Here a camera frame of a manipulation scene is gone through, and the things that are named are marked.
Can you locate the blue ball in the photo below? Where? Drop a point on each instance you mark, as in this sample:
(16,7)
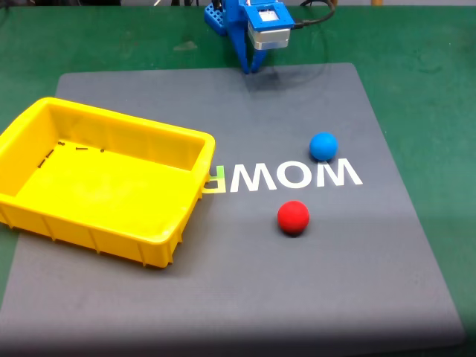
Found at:
(323,146)

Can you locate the red ball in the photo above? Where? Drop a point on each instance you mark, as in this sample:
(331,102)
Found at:
(293,217)

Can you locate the yellow plastic bin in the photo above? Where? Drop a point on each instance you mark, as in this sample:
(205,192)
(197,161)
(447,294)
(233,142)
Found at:
(104,193)

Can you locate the grey foam mat with letters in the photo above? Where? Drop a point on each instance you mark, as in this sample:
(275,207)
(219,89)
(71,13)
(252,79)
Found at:
(260,267)

